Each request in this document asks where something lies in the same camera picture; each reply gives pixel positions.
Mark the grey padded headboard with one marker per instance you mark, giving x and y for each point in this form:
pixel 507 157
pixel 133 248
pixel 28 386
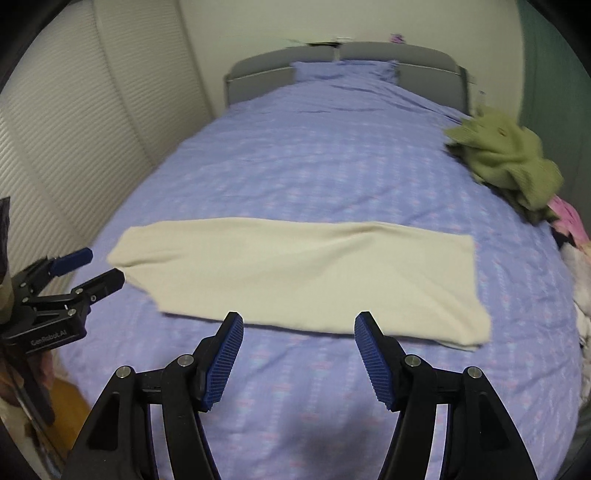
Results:
pixel 263 78

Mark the purple patterned bed cover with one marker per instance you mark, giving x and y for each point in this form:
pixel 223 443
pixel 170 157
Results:
pixel 323 175

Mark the purple patterned pillow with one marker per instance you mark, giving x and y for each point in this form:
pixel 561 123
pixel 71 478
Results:
pixel 344 71

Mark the white cloth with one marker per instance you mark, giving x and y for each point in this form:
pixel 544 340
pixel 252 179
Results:
pixel 582 286

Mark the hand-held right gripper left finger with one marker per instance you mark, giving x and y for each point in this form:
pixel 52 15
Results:
pixel 226 360

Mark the green curtain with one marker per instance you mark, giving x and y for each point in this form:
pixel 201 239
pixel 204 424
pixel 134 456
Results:
pixel 554 92

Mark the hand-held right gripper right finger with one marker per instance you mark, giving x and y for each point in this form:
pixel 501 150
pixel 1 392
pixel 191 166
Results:
pixel 374 364

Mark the olive green garment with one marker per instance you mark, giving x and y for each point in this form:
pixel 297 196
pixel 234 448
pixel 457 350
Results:
pixel 503 152

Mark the small purple toy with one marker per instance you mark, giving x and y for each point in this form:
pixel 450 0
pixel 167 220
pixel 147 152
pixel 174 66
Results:
pixel 397 38

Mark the white louvered wardrobe door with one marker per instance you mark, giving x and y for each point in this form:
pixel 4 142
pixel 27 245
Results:
pixel 152 69
pixel 60 152

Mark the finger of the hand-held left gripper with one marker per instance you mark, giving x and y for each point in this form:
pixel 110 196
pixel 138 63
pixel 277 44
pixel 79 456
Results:
pixel 104 282
pixel 74 259

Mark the small dark item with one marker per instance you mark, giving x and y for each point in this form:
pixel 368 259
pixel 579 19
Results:
pixel 323 45

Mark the cream knit pants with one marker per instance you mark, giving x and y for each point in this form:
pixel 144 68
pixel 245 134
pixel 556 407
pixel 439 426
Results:
pixel 300 277

